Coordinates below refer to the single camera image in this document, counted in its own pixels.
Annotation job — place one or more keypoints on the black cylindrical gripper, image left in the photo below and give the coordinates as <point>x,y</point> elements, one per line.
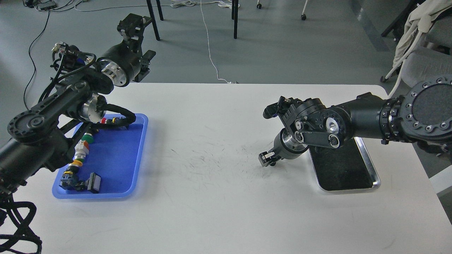
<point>124,63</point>

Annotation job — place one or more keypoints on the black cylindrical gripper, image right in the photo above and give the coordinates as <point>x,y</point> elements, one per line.
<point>284,147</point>

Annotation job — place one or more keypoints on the black robot arm, image right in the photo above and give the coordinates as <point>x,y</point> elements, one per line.
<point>422,116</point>

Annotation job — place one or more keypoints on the silver metal tray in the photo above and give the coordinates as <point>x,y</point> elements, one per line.
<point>348,169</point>

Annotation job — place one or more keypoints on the blue plastic tray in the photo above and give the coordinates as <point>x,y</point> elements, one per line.
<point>115,155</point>

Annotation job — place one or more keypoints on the black table leg left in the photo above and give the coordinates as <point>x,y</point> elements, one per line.
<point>153,18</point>

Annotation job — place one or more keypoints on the black table leg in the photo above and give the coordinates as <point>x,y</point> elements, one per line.
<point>153,18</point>
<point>234,17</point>

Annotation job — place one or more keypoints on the black table leg right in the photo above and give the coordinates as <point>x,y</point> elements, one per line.
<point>234,17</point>

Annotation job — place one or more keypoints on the white square push button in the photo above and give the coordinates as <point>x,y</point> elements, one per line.
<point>93,183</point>

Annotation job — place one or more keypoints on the grey office chair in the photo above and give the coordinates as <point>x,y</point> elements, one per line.
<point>420,60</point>

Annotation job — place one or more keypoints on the beige cloth on chair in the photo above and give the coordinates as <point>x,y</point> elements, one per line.
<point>413,28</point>

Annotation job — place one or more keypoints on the yellow ring selector switch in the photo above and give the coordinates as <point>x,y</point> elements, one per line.
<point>81,151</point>

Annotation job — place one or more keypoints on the blue black switch block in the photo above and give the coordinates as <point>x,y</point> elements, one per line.
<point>70,181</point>

